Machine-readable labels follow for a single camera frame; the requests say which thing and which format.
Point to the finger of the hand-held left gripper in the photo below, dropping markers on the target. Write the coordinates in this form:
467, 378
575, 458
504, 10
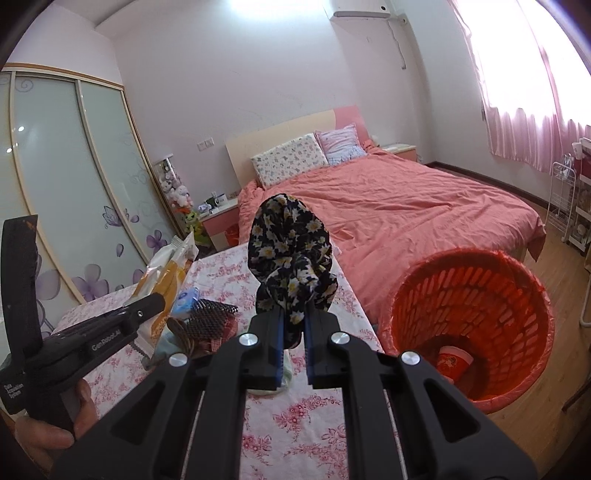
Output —
143, 307

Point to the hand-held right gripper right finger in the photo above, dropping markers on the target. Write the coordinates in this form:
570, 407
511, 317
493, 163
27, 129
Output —
308, 348

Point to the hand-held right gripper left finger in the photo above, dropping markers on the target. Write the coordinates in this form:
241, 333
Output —
279, 344

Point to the black floral cloth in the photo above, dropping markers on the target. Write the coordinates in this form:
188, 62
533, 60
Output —
286, 240

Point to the orange plastic basket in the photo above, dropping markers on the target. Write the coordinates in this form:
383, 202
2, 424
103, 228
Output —
461, 295

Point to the person's left hand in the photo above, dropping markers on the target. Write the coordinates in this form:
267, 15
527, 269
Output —
44, 438

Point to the yellow white snack packet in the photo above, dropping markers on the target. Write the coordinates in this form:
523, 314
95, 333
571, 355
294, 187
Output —
164, 277

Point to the blue tissue packet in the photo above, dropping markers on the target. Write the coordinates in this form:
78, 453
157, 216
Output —
187, 302

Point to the grey green cloth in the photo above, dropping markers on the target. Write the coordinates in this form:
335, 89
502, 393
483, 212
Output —
161, 353

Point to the black mesh net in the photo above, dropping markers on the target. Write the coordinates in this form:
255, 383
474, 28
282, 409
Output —
207, 318

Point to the green plush toy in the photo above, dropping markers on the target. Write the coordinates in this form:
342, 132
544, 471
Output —
191, 226

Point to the pink nightstand with white top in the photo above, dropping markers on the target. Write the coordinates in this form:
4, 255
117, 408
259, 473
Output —
219, 226

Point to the dark green mug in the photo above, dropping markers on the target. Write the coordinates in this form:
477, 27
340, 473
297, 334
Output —
212, 201

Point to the white mug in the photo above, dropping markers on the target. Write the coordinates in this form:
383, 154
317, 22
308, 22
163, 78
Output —
221, 198

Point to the red paper cup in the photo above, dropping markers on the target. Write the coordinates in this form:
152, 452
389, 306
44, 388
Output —
455, 362

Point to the sliding door wardrobe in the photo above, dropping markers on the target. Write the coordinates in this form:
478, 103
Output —
55, 184

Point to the bed with pink cover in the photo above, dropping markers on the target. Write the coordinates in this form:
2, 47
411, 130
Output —
392, 207

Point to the white floral pillow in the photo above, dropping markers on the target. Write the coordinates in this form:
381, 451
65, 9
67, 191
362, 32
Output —
288, 159

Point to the pink striped pillow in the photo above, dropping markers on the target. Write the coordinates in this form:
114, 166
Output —
339, 141

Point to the cream and pink headboard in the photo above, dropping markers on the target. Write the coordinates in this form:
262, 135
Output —
277, 131

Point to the pink nightstand with cream top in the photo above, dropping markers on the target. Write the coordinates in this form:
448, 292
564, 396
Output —
401, 151

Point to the dark wooden chair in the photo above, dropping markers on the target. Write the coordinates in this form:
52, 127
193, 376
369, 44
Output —
576, 387

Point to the white trolley shelf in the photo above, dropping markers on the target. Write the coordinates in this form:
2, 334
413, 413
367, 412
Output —
582, 221

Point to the pink curtain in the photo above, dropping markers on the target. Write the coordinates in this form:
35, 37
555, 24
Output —
531, 115

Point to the white air conditioner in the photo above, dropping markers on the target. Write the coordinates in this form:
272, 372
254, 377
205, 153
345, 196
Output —
360, 9

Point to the white wall socket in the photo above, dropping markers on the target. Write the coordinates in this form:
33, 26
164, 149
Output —
206, 143

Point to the white bed frame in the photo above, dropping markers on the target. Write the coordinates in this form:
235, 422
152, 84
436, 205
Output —
526, 254

